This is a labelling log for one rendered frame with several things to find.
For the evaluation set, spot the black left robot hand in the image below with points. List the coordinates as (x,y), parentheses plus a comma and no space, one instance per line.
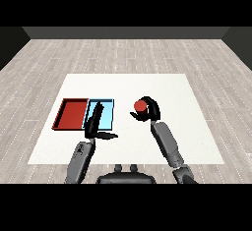
(93,124)

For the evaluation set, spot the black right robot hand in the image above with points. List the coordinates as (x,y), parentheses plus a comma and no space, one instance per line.
(153,110)

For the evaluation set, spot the small red can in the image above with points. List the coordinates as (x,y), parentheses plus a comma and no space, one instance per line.
(140,106)

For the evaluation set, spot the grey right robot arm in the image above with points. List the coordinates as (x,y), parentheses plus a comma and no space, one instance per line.
(170,151)

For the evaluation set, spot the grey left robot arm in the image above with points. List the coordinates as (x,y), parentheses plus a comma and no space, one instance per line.
(80,162)

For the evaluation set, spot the light blue shallow open box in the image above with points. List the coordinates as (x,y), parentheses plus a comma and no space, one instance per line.
(106,117)

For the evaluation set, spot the red shallow open box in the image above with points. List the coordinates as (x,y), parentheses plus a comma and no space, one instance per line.
(70,114)

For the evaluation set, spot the dark grey robot body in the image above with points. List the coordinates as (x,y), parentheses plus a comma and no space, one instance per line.
(125,177)

